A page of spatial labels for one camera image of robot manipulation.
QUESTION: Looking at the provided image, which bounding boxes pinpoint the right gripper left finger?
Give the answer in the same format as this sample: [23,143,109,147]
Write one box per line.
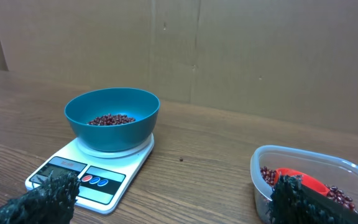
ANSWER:
[0,172,80,224]

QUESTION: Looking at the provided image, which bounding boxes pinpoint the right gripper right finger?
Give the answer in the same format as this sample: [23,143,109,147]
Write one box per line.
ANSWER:
[267,175,358,224]

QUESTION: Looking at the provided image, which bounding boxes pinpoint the red measuring scoop blue handle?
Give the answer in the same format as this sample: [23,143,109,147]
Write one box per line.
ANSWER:
[274,168,329,196]

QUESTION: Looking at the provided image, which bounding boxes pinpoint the white digital kitchen scale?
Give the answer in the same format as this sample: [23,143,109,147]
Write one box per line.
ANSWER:
[25,134,154,214]

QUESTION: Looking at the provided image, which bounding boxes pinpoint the red beans in bowl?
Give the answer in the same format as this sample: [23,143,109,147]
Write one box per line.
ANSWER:
[87,114,135,126]

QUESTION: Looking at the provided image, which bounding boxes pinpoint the blue metal bowl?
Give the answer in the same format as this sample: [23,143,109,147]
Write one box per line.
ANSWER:
[64,87,160,152]

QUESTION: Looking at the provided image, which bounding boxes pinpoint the red adzuki beans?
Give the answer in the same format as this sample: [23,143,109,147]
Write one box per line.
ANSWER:
[260,166,357,212]

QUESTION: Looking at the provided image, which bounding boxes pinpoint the clear plastic bean container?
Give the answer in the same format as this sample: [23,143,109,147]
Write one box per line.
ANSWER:
[250,145,358,223]

